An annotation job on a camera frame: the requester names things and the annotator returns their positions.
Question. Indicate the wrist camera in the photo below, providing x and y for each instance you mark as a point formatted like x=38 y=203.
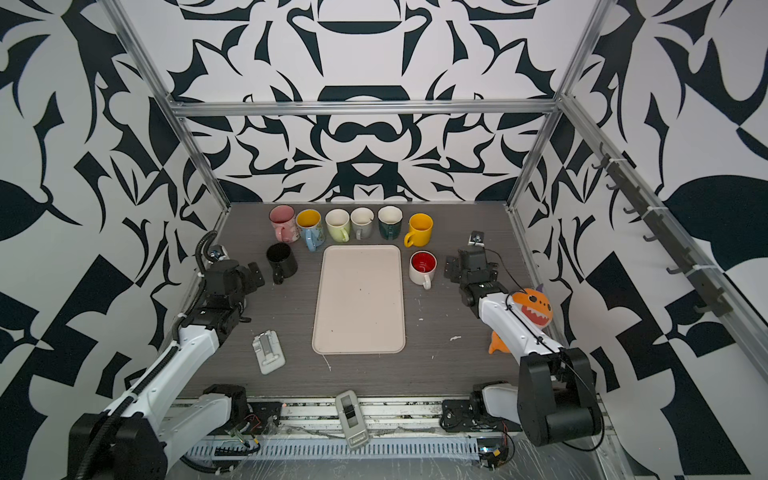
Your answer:
x=216 y=253
x=477 y=239

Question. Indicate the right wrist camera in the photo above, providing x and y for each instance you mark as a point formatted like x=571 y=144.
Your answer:
x=477 y=239

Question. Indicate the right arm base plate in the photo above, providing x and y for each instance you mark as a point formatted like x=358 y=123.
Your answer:
x=467 y=415

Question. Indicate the pink patterned mug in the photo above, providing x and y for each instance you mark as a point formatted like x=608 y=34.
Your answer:
x=283 y=221

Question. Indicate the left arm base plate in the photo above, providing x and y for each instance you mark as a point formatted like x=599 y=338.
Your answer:
x=258 y=415

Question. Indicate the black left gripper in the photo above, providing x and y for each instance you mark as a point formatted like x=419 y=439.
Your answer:
x=250 y=282

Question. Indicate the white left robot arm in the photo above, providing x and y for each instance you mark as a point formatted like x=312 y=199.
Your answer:
x=131 y=439

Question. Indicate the beige plastic tray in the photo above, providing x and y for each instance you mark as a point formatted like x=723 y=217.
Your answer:
x=360 y=304

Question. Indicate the grey mug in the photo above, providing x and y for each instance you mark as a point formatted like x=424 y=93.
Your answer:
x=362 y=220

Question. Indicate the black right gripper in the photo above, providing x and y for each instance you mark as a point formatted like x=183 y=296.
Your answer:
x=454 y=268

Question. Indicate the orange shark plush toy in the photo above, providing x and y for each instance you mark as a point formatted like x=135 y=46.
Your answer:
x=535 y=305

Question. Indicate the light green mug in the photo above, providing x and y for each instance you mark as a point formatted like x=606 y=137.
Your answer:
x=338 y=225

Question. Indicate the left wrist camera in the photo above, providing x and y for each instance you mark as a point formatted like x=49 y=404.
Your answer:
x=216 y=253

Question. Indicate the blue butterfly mug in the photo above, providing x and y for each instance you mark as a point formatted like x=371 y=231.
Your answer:
x=310 y=224

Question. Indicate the yellow mug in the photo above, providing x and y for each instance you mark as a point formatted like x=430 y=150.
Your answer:
x=419 y=233

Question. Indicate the small circuit board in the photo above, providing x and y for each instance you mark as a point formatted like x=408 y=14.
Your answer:
x=494 y=453

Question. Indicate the dark green mug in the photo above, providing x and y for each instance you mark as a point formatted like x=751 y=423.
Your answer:
x=390 y=222

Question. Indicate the white mug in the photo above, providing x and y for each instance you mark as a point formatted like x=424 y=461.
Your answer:
x=422 y=268

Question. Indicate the black hook rail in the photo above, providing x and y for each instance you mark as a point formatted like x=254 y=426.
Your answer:
x=666 y=231

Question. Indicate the black mug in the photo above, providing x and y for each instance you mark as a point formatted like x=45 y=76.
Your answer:
x=282 y=261

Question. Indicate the white slotted cable duct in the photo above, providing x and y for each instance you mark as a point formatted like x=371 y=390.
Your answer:
x=458 y=448

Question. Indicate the grey block on table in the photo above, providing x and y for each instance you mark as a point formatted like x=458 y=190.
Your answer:
x=268 y=351

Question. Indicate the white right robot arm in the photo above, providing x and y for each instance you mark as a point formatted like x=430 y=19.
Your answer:
x=555 y=400

